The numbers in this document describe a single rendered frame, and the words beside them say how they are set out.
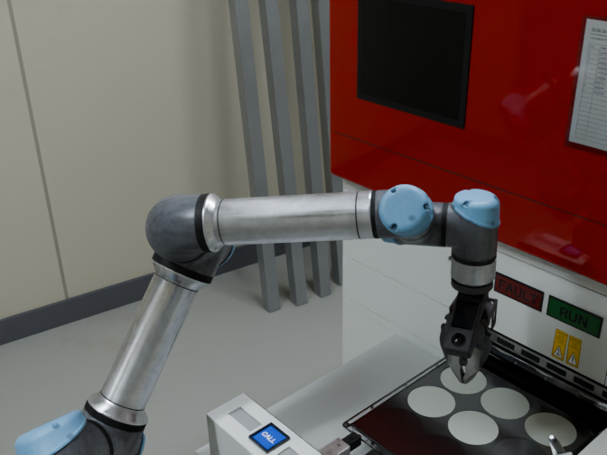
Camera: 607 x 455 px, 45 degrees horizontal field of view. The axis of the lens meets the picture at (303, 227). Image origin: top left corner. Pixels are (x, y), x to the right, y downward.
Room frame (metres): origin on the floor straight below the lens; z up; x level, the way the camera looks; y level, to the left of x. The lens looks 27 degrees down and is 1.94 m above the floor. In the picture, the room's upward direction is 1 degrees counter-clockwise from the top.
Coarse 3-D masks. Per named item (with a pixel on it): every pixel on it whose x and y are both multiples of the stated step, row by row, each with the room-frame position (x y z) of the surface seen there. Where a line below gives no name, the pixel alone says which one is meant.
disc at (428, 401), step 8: (416, 392) 1.25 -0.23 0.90; (424, 392) 1.25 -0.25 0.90; (432, 392) 1.25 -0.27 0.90; (440, 392) 1.25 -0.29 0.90; (448, 392) 1.25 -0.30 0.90; (408, 400) 1.23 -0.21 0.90; (416, 400) 1.23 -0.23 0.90; (424, 400) 1.23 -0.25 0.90; (432, 400) 1.23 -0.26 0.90; (440, 400) 1.23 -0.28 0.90; (448, 400) 1.22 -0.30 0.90; (416, 408) 1.20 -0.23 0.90; (424, 408) 1.20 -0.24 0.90; (432, 408) 1.20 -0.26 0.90; (440, 408) 1.20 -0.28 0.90; (448, 408) 1.20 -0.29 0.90; (432, 416) 1.18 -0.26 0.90; (440, 416) 1.18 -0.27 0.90
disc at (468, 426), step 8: (456, 416) 1.17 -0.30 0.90; (464, 416) 1.17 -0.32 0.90; (472, 416) 1.17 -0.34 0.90; (480, 416) 1.17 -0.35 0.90; (488, 416) 1.17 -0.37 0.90; (448, 424) 1.15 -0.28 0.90; (456, 424) 1.15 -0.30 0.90; (464, 424) 1.15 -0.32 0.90; (472, 424) 1.15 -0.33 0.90; (480, 424) 1.15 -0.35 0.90; (488, 424) 1.15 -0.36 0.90; (496, 424) 1.15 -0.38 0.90; (456, 432) 1.13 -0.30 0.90; (464, 432) 1.13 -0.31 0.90; (472, 432) 1.13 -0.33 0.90; (480, 432) 1.13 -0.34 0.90; (488, 432) 1.12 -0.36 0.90; (496, 432) 1.12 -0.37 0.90; (464, 440) 1.11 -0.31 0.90; (472, 440) 1.11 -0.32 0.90; (480, 440) 1.10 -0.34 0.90; (488, 440) 1.10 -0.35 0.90
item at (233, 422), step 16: (240, 400) 1.17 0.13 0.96; (208, 416) 1.13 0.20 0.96; (224, 416) 1.12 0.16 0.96; (240, 416) 1.12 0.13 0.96; (256, 416) 1.12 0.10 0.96; (272, 416) 1.12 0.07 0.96; (208, 432) 1.13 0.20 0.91; (224, 432) 1.08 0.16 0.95; (240, 432) 1.07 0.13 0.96; (288, 432) 1.07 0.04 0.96; (224, 448) 1.09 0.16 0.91; (240, 448) 1.05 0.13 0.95; (256, 448) 1.03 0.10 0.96; (288, 448) 1.04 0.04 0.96; (304, 448) 1.03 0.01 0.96
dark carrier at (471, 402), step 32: (416, 384) 1.28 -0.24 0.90; (512, 384) 1.27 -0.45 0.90; (384, 416) 1.18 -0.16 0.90; (416, 416) 1.18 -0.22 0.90; (448, 416) 1.17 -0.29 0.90; (384, 448) 1.09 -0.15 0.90; (416, 448) 1.09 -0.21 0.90; (448, 448) 1.09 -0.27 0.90; (480, 448) 1.08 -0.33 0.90; (512, 448) 1.08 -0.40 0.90; (544, 448) 1.08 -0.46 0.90; (576, 448) 1.08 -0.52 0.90
